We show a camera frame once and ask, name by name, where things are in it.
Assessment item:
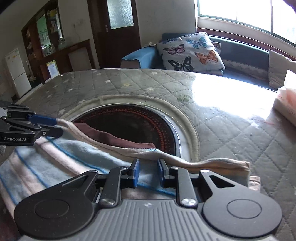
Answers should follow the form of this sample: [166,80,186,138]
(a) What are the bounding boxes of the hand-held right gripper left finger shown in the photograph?
[62,159,141,207]

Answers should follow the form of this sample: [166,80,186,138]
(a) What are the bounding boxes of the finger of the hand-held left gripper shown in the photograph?
[2,117,64,139]
[7,105,57,126]

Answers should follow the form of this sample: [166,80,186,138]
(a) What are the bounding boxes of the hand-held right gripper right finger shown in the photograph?
[157,159,237,207]

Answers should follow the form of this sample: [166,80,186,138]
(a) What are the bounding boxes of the striped blue pink towel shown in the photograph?
[0,118,262,218]

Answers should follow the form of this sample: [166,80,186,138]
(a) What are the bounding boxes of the round black hotplate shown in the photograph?
[69,104,181,163]

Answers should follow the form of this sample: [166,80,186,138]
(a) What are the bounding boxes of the leaning printed board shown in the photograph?
[46,60,58,78]

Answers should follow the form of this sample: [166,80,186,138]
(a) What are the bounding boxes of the white refrigerator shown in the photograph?
[4,48,32,98]

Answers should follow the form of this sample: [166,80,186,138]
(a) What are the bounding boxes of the grey quilted star table cover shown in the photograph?
[0,68,296,241]

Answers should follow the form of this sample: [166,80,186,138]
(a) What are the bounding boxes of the dark wooden cabinet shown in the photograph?
[21,0,94,85]

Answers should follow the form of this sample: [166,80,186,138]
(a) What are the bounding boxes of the dark wooden door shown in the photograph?
[88,0,141,69]

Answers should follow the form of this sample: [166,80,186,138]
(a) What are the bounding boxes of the butterfly print pillow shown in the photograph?
[157,32,226,76]

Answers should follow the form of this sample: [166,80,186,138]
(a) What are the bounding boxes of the blue sofa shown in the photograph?
[121,32,296,92]

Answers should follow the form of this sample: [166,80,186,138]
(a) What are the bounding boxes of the pink tissue pack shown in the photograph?
[273,70,296,127]

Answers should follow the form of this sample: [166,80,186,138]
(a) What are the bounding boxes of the plain grey pillow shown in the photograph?
[268,50,295,90]

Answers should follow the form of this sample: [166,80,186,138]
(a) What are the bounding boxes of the green framed window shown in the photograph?
[196,0,296,45]

